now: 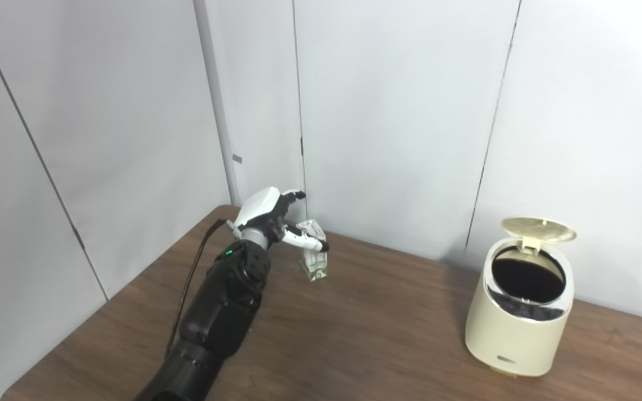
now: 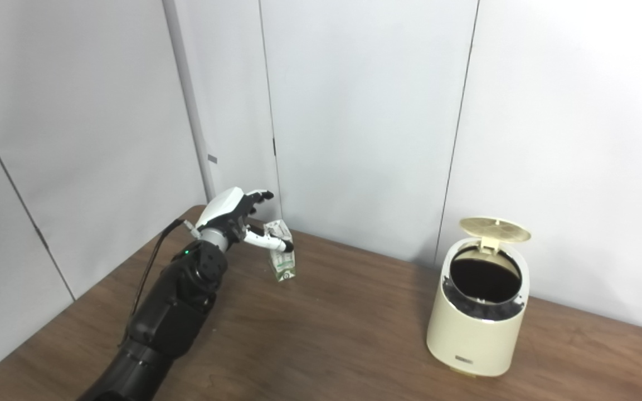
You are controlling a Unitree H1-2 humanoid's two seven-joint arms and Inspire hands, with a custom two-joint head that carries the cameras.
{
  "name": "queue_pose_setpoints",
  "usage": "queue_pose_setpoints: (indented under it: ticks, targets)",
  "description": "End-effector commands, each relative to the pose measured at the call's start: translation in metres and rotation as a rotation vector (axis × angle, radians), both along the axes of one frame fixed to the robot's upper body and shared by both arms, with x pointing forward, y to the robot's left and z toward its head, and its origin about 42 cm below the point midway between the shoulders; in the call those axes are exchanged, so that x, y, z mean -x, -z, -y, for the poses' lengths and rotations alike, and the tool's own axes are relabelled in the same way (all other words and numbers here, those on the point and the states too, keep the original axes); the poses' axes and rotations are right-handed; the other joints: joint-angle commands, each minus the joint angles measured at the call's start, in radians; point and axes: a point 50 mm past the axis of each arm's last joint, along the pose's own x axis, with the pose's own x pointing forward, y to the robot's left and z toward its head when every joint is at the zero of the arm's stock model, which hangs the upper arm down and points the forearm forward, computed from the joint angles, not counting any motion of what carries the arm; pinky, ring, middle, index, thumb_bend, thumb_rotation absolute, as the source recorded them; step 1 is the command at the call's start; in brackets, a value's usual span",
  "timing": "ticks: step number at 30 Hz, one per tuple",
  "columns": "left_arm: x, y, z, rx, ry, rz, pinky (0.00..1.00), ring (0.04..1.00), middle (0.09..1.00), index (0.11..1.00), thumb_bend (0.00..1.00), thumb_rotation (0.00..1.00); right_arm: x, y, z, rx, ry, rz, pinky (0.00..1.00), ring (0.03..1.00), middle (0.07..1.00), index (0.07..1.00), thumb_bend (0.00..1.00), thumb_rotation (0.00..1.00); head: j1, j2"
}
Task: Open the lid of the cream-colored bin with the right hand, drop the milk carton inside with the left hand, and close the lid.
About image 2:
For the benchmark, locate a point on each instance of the grey wall post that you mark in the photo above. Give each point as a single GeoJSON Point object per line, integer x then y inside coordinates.
{"type": "Point", "coordinates": [189, 100]}

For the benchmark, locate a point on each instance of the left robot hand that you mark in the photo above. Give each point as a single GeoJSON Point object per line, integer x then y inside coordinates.
{"type": "Point", "coordinates": [223, 209]}

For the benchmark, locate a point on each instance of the white green milk carton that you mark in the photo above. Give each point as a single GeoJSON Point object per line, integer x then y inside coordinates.
{"type": "Point", "coordinates": [283, 266]}

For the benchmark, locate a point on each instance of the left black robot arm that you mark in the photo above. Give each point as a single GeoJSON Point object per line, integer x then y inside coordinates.
{"type": "Point", "coordinates": [170, 317]}

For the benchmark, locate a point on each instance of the cream-colored bin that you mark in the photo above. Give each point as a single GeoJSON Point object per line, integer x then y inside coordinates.
{"type": "Point", "coordinates": [474, 340]}

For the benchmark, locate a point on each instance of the cream round bin lid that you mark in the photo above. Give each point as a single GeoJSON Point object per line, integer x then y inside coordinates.
{"type": "Point", "coordinates": [494, 229]}

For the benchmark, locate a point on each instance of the black bin liner bag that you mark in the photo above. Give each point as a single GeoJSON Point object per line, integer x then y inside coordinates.
{"type": "Point", "coordinates": [482, 312]}

